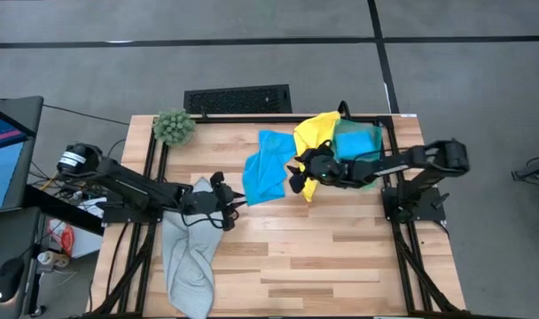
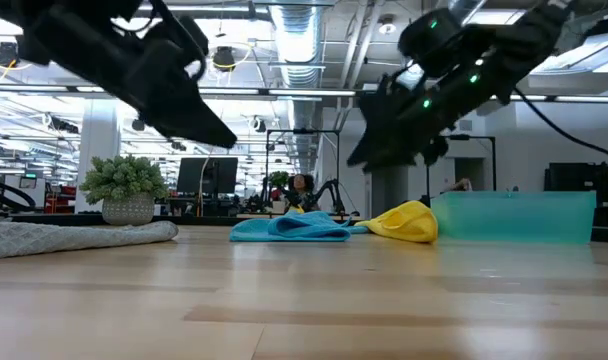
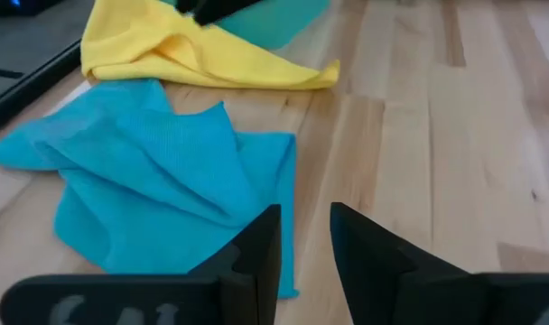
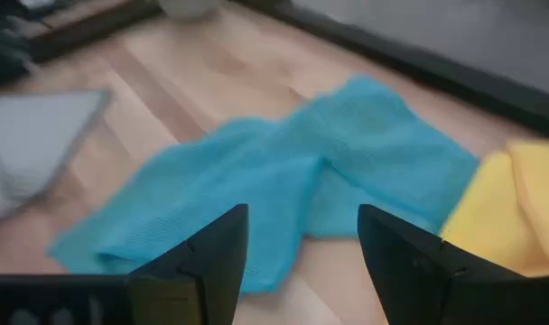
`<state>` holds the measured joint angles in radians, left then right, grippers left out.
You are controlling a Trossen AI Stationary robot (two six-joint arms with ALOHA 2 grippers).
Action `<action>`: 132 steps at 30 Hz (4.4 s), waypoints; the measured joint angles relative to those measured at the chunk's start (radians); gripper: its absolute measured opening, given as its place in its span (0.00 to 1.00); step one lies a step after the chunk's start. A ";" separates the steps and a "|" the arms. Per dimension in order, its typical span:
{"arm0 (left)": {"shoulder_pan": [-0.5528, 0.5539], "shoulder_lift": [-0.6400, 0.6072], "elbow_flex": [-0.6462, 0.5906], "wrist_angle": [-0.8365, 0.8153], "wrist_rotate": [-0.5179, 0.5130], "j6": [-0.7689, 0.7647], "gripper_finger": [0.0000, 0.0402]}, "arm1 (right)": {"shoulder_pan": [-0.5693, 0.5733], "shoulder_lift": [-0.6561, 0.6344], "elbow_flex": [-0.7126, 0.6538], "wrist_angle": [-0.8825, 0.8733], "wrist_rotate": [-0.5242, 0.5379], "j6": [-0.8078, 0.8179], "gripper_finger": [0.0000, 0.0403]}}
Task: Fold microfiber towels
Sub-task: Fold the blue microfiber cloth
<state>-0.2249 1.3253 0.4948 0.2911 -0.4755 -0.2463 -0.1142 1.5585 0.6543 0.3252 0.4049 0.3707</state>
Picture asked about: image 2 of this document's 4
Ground yellow microfiber towel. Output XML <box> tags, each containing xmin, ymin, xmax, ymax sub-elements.
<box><xmin>353</xmin><ymin>199</ymin><xmax>440</xmax><ymax>245</ymax></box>

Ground small green plant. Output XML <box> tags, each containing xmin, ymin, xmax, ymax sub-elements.
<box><xmin>267</xmin><ymin>170</ymin><xmax>291</xmax><ymax>191</ymax></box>

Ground silver ventilation duct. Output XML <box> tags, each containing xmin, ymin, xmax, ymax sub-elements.
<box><xmin>267</xmin><ymin>0</ymin><xmax>331</xmax><ymax>176</ymax></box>

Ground black ceiling-mounted camera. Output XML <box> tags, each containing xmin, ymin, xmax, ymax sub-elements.
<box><xmin>211</xmin><ymin>45</ymin><xmax>237</xmax><ymax>74</ymax></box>

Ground black gantry frame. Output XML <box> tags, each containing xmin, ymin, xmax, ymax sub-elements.
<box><xmin>264</xmin><ymin>128</ymin><xmax>342</xmax><ymax>217</ymax></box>
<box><xmin>425</xmin><ymin>133</ymin><xmax>498</xmax><ymax>194</ymax></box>

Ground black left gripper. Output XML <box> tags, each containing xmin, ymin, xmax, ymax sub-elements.
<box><xmin>108</xmin><ymin>11</ymin><xmax>238</xmax><ymax>150</ymax></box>

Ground green potted plant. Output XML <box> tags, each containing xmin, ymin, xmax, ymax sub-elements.
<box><xmin>78</xmin><ymin>153</ymin><xmax>171</xmax><ymax>227</ymax></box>

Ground teal translucent plastic bin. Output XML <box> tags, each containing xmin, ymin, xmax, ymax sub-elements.
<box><xmin>430</xmin><ymin>189</ymin><xmax>598</xmax><ymax>246</ymax></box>

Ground black cabinet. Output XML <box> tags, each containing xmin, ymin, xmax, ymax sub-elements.
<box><xmin>543</xmin><ymin>160</ymin><xmax>608</xmax><ymax>229</ymax></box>

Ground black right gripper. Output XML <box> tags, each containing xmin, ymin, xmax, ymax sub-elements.
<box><xmin>346</xmin><ymin>74</ymin><xmax>486</xmax><ymax>174</ymax></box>

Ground black background monitor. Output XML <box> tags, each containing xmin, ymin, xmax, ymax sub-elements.
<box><xmin>175</xmin><ymin>156</ymin><xmax>240</xmax><ymax>197</ymax></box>

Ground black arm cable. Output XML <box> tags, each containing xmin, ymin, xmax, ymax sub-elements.
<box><xmin>512</xmin><ymin>85</ymin><xmax>608</xmax><ymax>166</ymax></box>

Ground grey microfiber towel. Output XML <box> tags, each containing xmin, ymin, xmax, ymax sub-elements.
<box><xmin>0</xmin><ymin>219</ymin><xmax>181</xmax><ymax>261</ymax></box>

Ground blue microfiber towel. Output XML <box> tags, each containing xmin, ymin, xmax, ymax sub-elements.
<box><xmin>228</xmin><ymin>209</ymin><xmax>371</xmax><ymax>244</ymax></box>

